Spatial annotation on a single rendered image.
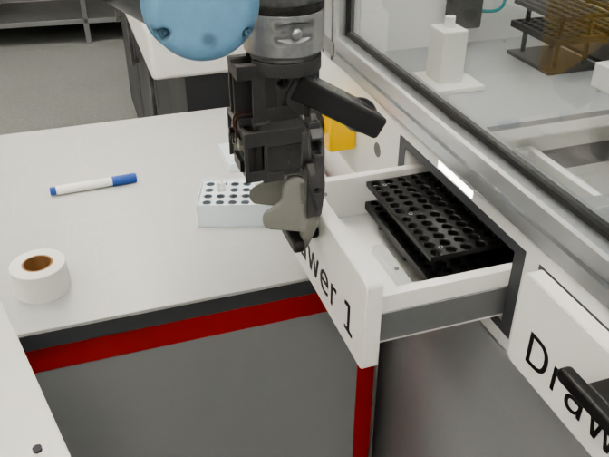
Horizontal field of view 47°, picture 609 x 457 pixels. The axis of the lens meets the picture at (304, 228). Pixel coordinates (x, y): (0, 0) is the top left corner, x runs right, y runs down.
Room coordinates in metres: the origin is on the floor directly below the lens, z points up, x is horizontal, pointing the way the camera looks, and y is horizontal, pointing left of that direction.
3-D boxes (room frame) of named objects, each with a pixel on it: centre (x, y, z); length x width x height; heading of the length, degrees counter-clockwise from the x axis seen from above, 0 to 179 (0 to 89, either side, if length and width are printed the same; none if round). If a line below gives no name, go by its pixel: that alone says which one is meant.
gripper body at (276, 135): (0.64, 0.03, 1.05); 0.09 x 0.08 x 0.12; 108
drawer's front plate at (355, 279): (0.66, -0.02, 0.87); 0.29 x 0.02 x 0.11; 18
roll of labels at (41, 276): (0.74, 0.34, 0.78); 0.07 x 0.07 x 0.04
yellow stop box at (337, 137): (1.01, -0.04, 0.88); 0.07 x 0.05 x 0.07; 18
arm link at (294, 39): (0.64, 0.02, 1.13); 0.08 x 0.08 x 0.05
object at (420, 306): (0.72, -0.22, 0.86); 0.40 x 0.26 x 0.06; 108
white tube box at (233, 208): (0.93, 0.10, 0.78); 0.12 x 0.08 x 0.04; 91
